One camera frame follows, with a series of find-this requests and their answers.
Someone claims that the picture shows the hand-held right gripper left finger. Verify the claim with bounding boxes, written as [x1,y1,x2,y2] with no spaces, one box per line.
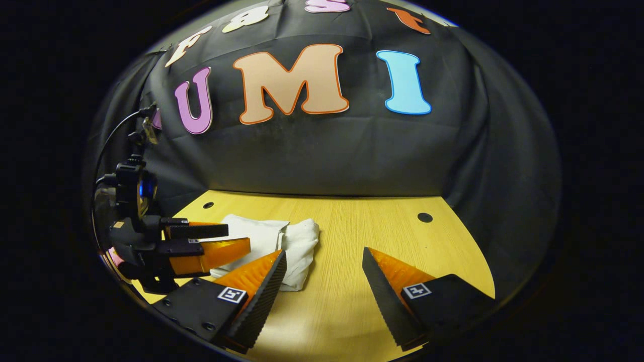
[151,249,288,353]

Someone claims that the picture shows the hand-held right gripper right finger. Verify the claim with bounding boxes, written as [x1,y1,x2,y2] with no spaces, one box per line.
[362,246,497,351]

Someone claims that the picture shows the black backdrop cloth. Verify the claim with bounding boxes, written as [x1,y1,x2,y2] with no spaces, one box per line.
[88,0,561,302]

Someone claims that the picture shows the white jeans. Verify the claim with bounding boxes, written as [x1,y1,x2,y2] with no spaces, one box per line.
[209,214,320,292]

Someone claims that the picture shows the black cable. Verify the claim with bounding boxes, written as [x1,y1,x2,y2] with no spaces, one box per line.
[92,107,156,187]

